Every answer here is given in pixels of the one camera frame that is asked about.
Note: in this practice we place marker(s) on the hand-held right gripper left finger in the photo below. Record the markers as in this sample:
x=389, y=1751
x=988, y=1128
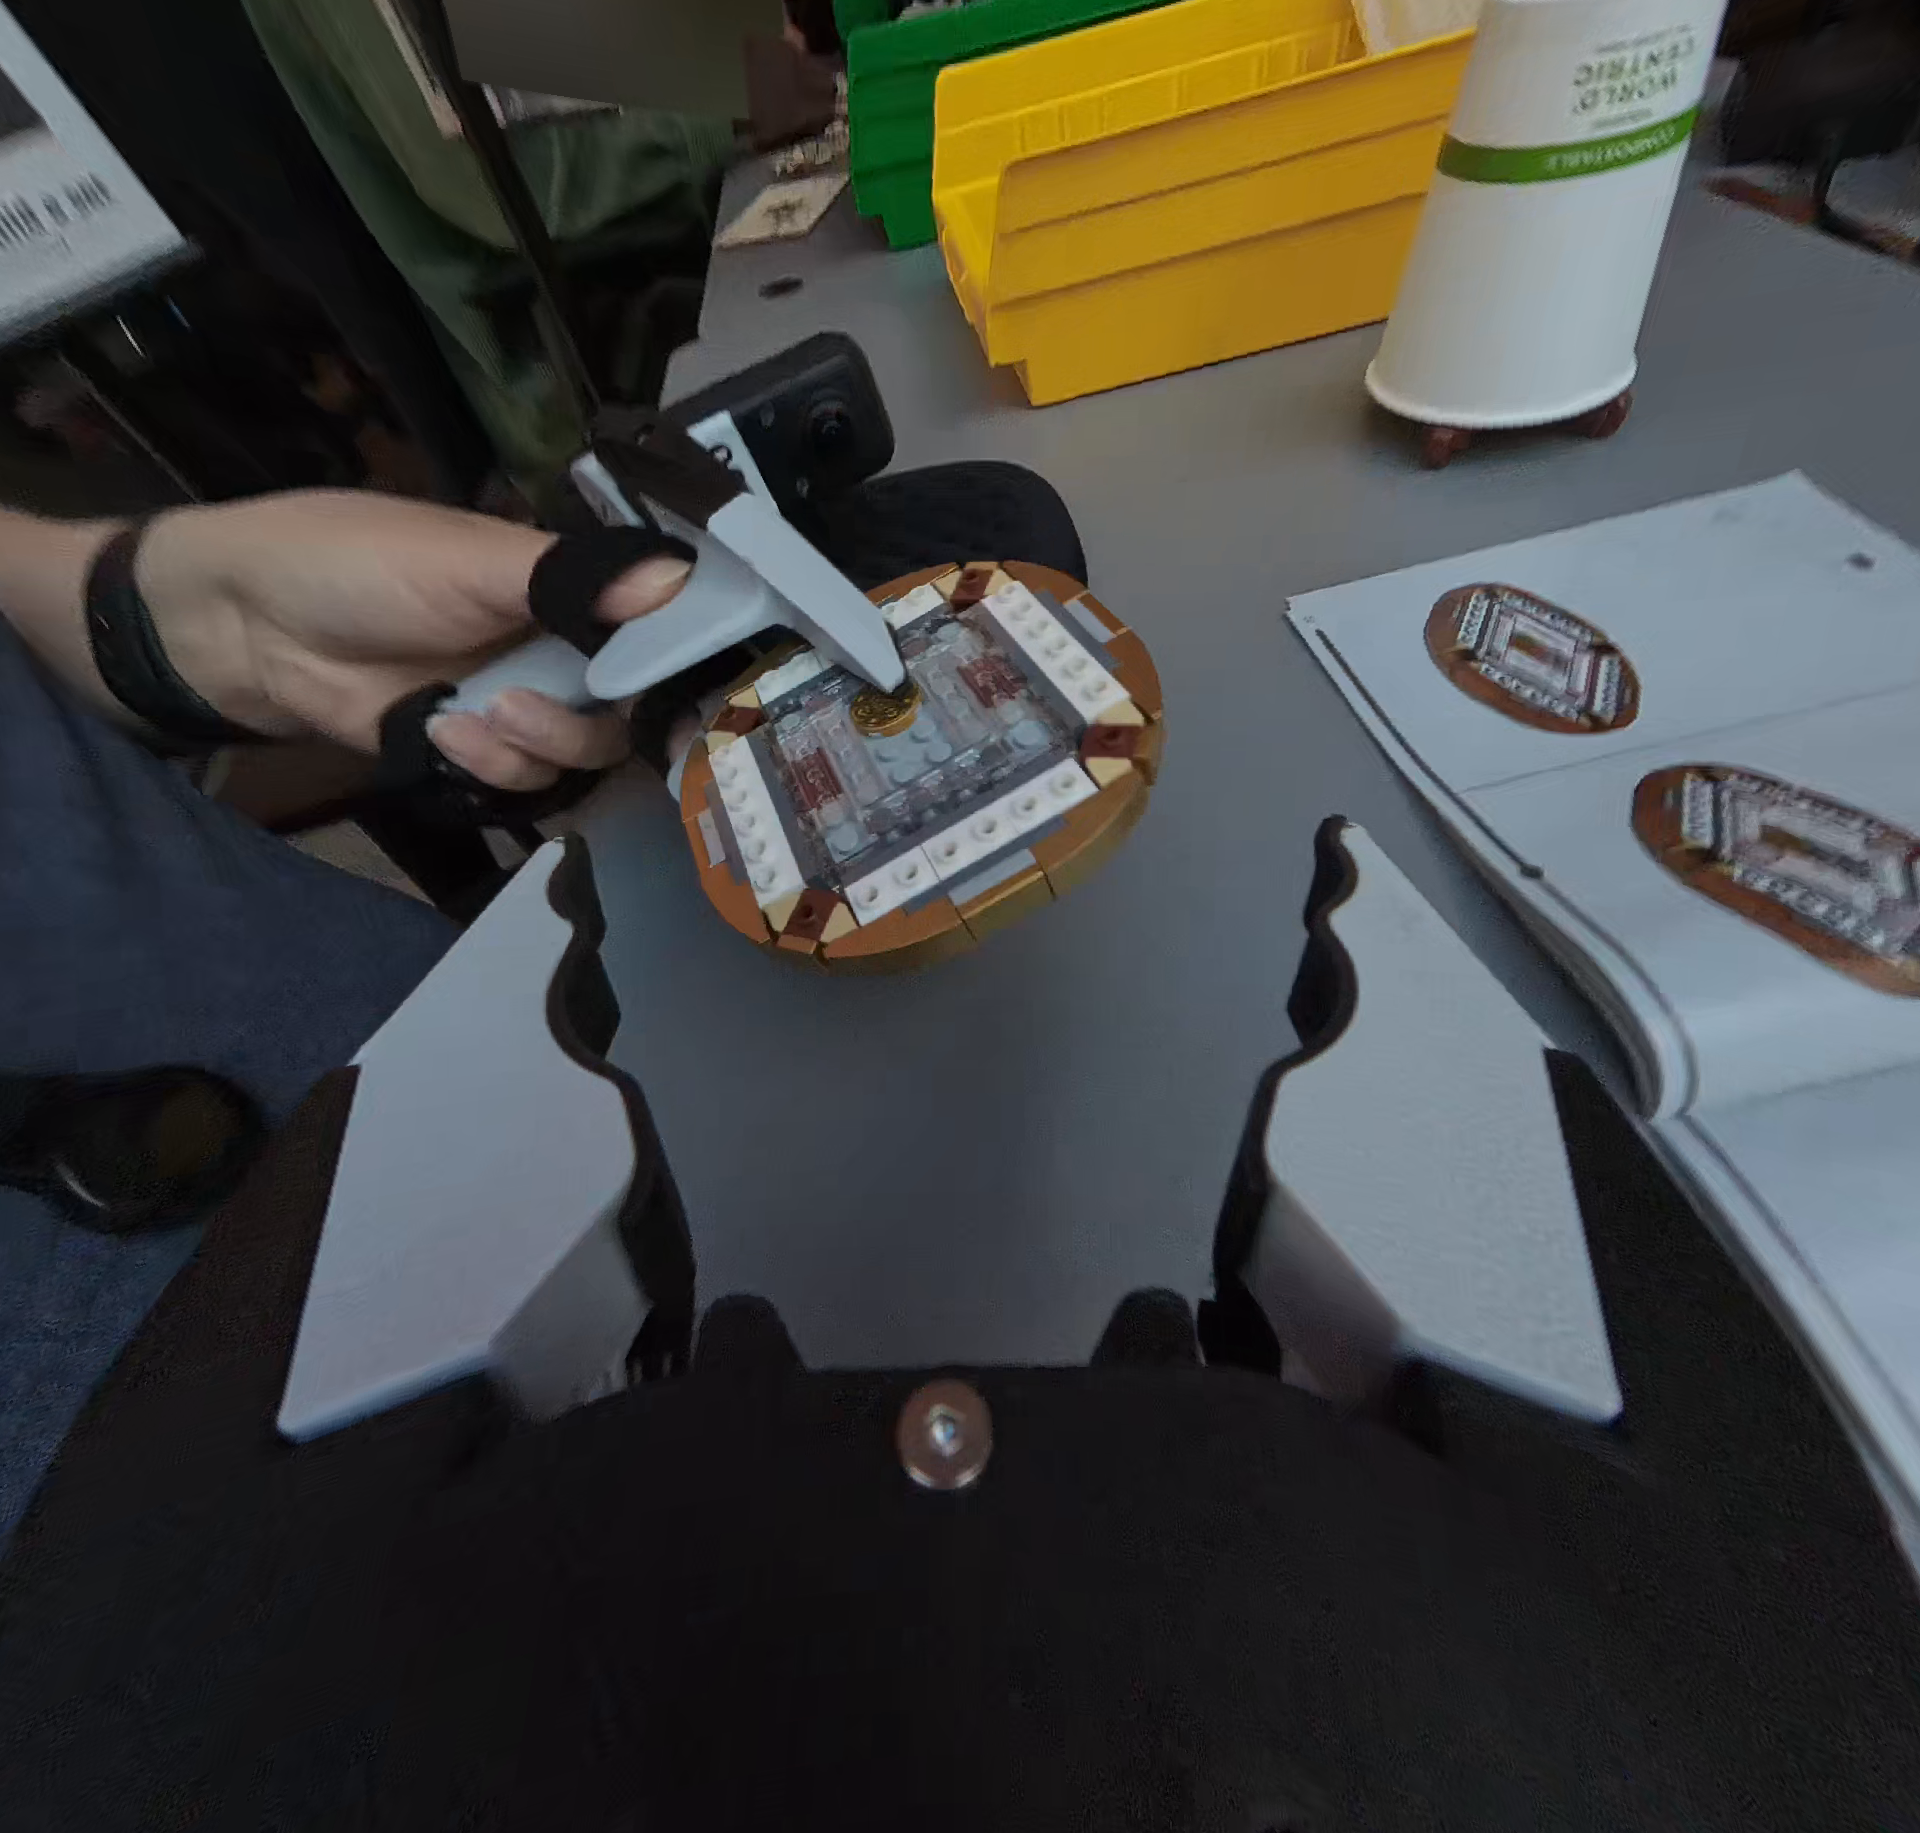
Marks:
x=465, y=1188

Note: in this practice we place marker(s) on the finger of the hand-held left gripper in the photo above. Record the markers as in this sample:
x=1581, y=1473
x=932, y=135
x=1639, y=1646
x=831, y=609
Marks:
x=796, y=574
x=676, y=642

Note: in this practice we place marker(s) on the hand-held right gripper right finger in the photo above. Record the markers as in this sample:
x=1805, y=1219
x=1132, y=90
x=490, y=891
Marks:
x=1441, y=1173

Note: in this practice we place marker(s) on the round gold lego model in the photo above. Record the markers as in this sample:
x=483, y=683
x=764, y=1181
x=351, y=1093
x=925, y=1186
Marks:
x=931, y=813

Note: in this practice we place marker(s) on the dark brown lego stand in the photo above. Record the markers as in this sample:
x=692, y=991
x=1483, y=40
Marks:
x=1446, y=442

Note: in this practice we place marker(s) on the lego instruction booklet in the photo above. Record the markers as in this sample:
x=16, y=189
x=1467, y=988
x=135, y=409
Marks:
x=1726, y=558

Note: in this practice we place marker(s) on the person's left hand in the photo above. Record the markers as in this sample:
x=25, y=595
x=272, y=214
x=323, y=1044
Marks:
x=331, y=603

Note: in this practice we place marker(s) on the small printed card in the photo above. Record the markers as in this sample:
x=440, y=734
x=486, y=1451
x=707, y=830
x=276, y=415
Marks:
x=780, y=206

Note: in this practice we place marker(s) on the green plastic bin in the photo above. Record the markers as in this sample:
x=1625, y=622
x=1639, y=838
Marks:
x=900, y=108

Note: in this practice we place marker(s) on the black metal pole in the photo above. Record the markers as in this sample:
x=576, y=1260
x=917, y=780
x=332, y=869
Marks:
x=480, y=184

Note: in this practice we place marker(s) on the yellow plastic bin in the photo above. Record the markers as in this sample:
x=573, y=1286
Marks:
x=1170, y=259

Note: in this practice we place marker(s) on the olive green jacket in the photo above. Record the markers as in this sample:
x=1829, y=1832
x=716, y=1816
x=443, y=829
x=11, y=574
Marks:
x=346, y=184

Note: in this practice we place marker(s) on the black wristband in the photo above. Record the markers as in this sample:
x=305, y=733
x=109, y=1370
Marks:
x=126, y=633

